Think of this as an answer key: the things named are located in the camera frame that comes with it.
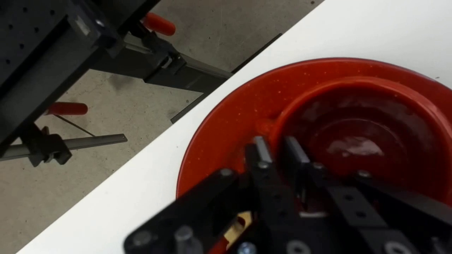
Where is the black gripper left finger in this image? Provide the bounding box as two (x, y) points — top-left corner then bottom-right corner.
(246, 135), (302, 254)

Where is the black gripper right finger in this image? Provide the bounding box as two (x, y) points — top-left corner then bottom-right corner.
(284, 137), (415, 254)

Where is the red ceramic cup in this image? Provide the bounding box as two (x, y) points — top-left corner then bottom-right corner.
(270, 76), (452, 203)

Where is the red round plate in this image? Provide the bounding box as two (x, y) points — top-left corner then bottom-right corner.
(177, 58), (452, 195)

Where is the black perforated robot table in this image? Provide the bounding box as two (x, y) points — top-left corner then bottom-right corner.
(0, 0), (160, 148)

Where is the orange handled bar clamp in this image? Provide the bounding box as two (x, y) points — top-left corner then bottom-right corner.
(130, 13), (232, 93)

